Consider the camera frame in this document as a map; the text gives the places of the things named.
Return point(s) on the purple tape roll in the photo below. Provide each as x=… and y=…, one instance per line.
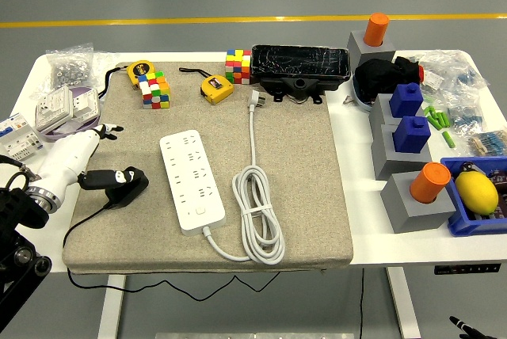
x=63, y=133

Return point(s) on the black fabric bundle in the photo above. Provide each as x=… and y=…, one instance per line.
x=376, y=75

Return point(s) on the green cylindrical battery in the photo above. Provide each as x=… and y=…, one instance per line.
x=439, y=121
x=434, y=119
x=448, y=139
x=445, y=120
x=428, y=110

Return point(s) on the white table leg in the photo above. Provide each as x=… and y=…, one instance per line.
x=404, y=307
x=111, y=311

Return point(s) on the grey square holder block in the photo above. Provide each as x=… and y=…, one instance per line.
x=379, y=111
x=408, y=212
x=384, y=161
x=358, y=48

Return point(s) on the white round dish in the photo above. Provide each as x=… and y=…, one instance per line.
x=361, y=102

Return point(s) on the orange cylinder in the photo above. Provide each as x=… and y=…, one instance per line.
x=429, y=182
x=375, y=30

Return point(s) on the black table control panel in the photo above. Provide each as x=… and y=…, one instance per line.
x=467, y=269

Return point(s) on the colourful puzzle cube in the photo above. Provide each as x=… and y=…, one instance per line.
x=237, y=67
x=154, y=91

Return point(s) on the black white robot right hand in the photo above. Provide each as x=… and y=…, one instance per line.
x=469, y=333

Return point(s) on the blue plastic bin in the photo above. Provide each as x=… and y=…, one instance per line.
x=459, y=224

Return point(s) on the clear bag blue resistors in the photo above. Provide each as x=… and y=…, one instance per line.
x=465, y=115
x=455, y=69

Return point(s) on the white power strip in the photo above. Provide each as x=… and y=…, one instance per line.
x=190, y=180

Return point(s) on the square yellow tape measure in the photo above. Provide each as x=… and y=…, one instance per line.
x=216, y=91

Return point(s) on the dark circuit boards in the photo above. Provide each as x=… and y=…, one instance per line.
x=502, y=180

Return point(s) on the small black clip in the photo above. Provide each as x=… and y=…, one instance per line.
x=468, y=167

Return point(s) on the small metal clip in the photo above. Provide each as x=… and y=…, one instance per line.
x=348, y=100

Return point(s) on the blue stepped block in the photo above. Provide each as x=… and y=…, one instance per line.
x=412, y=135
x=406, y=99

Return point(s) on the white wall socket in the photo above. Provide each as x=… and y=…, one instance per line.
x=53, y=109
x=85, y=103

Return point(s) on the round yellow tape measure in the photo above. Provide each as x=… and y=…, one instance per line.
x=138, y=69

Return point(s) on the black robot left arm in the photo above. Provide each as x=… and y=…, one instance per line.
x=16, y=236

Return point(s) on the clear bag tan resistors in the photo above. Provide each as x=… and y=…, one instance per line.
x=487, y=143

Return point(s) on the white circuit breaker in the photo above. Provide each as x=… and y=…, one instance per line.
x=17, y=137

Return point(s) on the yellow lemon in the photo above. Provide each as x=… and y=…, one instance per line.
x=475, y=192

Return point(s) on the clear bag metal nuts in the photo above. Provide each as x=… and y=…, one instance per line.
x=71, y=67

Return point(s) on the empty clear plastic bag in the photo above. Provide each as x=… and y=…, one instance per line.
x=105, y=63

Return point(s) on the grey-brown fabric mat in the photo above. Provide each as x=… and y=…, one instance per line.
x=297, y=176

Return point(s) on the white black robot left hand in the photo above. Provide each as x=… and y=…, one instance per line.
x=65, y=161

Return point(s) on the red round cap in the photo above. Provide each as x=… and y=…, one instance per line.
x=421, y=72

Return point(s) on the black cracked display unit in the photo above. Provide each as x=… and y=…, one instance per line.
x=301, y=62

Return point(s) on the black plug adapter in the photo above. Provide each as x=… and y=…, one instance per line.
x=128, y=195

